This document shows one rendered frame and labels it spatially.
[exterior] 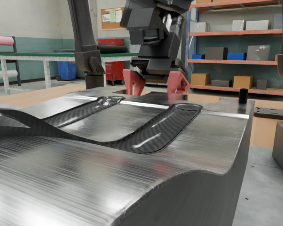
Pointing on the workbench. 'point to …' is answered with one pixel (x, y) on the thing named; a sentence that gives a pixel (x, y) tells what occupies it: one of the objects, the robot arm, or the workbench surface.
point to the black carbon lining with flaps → (152, 145)
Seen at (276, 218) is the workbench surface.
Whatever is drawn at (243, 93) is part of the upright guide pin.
